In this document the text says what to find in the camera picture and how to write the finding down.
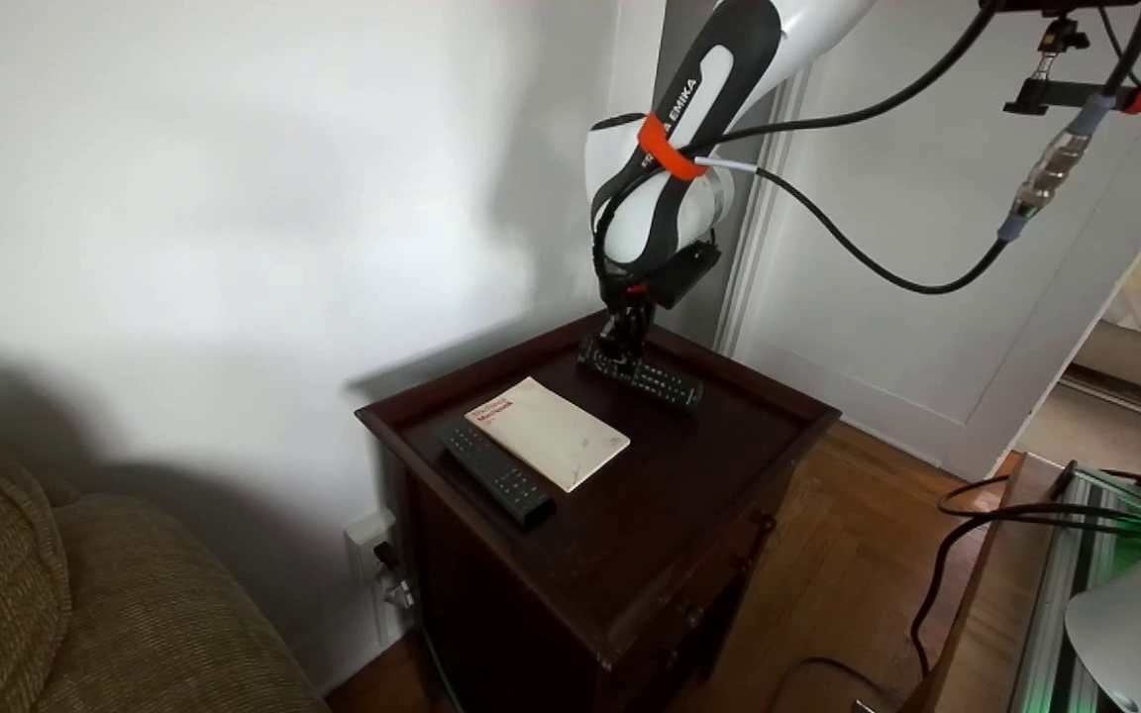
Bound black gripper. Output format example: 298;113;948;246
588;269;664;373

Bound slim black remote control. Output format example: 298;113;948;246
573;335;710;413

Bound dark grey remote control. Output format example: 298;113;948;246
430;417;561;534

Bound white paper card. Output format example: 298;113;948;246
462;373;636;499

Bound dark wooden side table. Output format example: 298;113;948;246
353;307;842;713

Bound white door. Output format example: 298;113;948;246
714;0;1141;488

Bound green glass panel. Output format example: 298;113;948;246
1007;458;1141;713

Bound olive fabric couch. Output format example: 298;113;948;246
0;396;330;713

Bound orange cable strap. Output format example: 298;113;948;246
635;109;714;187

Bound thick black cable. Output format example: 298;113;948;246
714;2;1002;145
703;154;1015;298

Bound white wall outlet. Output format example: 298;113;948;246
339;508;400;584

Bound black power cord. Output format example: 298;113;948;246
368;534;470;713

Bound thin black floor cable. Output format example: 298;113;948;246
761;650;895;713

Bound black desk cables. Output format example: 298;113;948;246
905;470;1141;681

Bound grey cable connector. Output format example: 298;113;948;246
999;88;1118;248

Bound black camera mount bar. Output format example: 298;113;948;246
977;0;1141;121

